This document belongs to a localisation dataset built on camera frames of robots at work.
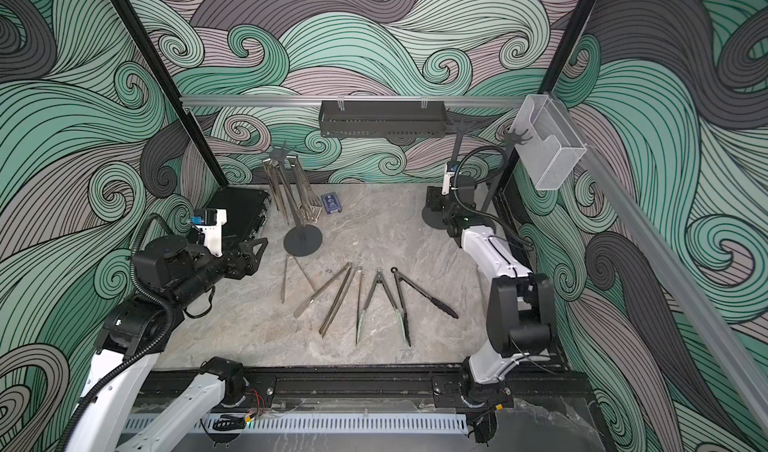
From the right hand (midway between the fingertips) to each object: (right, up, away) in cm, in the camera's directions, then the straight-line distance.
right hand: (438, 186), depth 89 cm
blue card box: (-37, -4, +25) cm, 45 cm away
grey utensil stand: (-45, -18, +15) cm, 51 cm away
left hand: (-47, -13, -25) cm, 54 cm away
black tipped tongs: (-1, -35, -1) cm, 35 cm away
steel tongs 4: (-41, -36, -1) cm, 55 cm away
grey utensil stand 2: (+3, -10, +23) cm, 25 cm away
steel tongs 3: (-48, -23, +11) cm, 55 cm away
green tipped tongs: (-18, -29, +4) cm, 34 cm away
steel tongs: (-45, 0, -13) cm, 47 cm away
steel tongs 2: (-38, -5, -6) cm, 39 cm away
